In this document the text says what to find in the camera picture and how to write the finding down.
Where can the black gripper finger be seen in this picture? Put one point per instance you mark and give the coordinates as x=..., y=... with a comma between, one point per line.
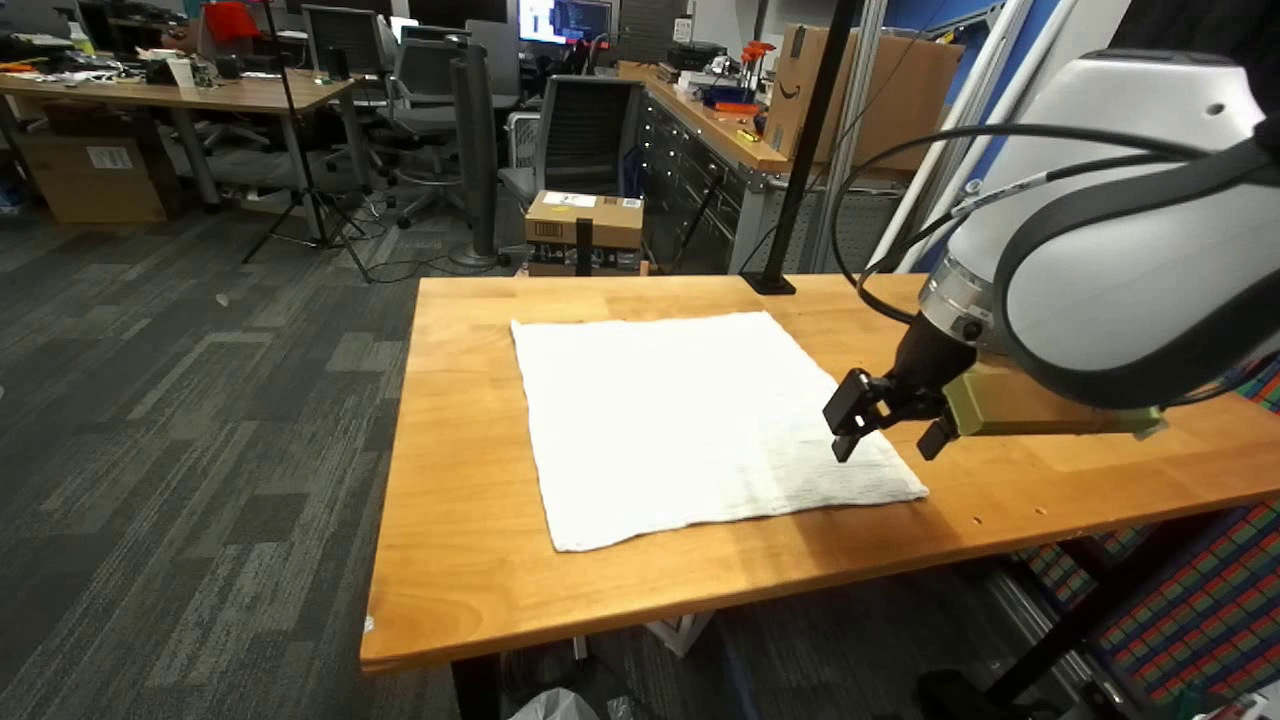
x=855, y=404
x=938, y=434

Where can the lit computer monitor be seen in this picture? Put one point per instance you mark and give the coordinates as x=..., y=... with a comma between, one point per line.
x=542, y=17

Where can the black table leg frame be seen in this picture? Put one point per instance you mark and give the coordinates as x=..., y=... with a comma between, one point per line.
x=479, y=686

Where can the grey office chair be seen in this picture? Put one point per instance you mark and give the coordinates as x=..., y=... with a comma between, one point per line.
x=427, y=95

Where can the cardboard box with label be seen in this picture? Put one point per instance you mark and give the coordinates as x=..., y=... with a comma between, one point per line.
x=93, y=183

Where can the red object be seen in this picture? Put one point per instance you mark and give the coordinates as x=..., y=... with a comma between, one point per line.
x=230, y=20

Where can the white and blue board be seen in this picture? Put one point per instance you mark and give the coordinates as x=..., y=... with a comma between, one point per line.
x=1013, y=81

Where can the black vertical pole with base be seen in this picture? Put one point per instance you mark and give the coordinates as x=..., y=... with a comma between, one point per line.
x=807, y=147

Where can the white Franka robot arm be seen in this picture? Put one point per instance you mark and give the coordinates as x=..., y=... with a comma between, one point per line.
x=1132, y=255

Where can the tan wrist camera block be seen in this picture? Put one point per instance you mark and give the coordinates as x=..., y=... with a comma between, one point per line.
x=1055, y=402

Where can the black monitor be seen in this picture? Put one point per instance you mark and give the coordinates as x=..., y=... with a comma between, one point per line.
x=342, y=37

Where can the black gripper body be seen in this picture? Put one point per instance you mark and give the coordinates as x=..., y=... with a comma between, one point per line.
x=932, y=364

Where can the long wooden desk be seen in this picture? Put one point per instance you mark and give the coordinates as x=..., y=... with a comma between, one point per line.
x=200, y=99

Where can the white square towel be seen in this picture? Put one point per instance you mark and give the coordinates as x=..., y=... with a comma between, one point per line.
x=694, y=426

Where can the grey cabinet with wooden counter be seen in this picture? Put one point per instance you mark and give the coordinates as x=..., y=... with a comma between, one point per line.
x=704, y=187

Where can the grey metal post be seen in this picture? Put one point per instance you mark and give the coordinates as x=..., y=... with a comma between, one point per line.
x=855, y=160

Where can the flat cardboard box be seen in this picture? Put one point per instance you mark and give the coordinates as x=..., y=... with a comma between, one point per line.
x=583, y=216

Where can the large cardboard box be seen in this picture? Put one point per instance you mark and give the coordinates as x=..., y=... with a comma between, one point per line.
x=921, y=95

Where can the black tripod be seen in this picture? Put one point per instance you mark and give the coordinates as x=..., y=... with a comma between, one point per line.
x=307, y=160

